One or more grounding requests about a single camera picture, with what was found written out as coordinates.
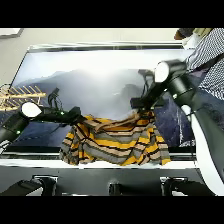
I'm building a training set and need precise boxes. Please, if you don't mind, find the yellow grey striped shirt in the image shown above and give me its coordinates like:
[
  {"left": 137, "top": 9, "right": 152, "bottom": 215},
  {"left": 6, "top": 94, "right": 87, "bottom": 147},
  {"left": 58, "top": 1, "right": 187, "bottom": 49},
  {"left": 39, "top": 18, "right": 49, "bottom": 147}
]
[{"left": 58, "top": 111, "right": 172, "bottom": 167}]

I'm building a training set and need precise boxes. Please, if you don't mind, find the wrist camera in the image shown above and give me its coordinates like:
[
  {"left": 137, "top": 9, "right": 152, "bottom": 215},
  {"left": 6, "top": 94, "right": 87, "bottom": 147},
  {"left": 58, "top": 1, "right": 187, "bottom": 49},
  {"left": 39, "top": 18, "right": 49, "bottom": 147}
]
[
  {"left": 137, "top": 68, "right": 155, "bottom": 98},
  {"left": 47, "top": 87, "right": 63, "bottom": 108}
]

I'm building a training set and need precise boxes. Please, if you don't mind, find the heap of clothes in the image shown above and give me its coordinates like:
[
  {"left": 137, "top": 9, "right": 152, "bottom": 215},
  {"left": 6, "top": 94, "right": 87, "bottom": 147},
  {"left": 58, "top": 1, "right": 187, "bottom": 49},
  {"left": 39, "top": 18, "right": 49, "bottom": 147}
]
[{"left": 173, "top": 27, "right": 214, "bottom": 51}]

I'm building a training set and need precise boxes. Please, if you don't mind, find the checked shirt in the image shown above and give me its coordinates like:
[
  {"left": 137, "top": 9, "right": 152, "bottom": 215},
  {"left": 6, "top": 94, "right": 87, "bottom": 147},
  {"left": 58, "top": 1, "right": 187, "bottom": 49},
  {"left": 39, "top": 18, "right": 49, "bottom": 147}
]
[{"left": 185, "top": 27, "right": 224, "bottom": 101}]

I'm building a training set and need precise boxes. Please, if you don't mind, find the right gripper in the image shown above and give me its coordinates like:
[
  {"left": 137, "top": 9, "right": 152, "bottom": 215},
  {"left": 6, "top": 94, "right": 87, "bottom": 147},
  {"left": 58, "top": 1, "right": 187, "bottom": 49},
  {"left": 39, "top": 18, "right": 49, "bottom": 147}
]
[{"left": 130, "top": 95, "right": 157, "bottom": 110}]

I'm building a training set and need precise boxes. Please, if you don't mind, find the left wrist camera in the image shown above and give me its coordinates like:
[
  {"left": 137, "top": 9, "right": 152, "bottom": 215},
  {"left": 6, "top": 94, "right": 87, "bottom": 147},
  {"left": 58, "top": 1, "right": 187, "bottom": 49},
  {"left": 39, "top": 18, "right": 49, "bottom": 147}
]
[{"left": 47, "top": 87, "right": 63, "bottom": 108}]

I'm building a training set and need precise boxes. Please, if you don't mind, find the silver frame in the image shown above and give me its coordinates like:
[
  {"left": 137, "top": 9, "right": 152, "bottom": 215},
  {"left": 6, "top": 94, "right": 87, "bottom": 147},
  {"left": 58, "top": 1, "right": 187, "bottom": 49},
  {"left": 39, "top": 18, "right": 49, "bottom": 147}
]
[{"left": 0, "top": 41, "right": 224, "bottom": 197}]

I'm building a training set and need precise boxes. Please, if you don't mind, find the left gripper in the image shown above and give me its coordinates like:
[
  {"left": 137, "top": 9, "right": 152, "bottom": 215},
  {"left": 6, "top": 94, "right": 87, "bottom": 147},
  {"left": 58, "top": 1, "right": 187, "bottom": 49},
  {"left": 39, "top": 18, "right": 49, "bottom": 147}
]
[{"left": 67, "top": 106, "right": 87, "bottom": 125}]

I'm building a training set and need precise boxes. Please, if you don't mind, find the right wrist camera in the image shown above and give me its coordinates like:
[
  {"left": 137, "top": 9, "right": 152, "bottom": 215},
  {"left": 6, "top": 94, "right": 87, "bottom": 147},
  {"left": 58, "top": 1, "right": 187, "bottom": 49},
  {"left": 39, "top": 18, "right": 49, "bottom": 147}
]
[{"left": 137, "top": 68, "right": 155, "bottom": 98}]

